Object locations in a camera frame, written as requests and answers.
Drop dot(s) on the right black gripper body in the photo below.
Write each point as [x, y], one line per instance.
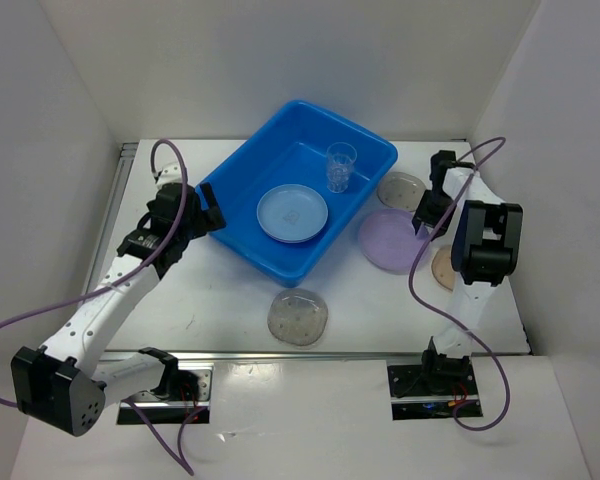
[434, 207]

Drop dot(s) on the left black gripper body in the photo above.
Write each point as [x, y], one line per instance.
[193, 228]

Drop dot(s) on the purple round plate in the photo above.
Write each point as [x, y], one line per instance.
[387, 238]

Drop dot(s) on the blue round plate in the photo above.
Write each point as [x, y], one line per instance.
[292, 213]

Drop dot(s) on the clear plastic cup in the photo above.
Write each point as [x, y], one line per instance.
[338, 177]
[341, 153]

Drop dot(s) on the grey translucent speckled dish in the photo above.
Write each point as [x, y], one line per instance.
[298, 317]

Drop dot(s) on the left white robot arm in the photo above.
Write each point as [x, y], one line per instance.
[63, 383]

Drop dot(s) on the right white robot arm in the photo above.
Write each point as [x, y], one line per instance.
[483, 253]

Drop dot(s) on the blue plastic bin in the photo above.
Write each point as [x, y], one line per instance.
[290, 148]

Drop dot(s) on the clear translucent dish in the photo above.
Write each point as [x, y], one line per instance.
[400, 190]

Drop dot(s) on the pink translucent dish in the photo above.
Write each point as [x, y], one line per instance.
[441, 268]

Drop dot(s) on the aluminium rail left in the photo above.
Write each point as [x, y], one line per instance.
[124, 165]

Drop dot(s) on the aluminium rail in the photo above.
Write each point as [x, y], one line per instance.
[274, 357]
[124, 165]

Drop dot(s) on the aluminium rail front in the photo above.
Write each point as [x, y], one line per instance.
[274, 357]

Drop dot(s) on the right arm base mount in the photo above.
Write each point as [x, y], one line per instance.
[413, 396]

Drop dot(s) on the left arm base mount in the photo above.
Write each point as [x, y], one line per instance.
[192, 391]

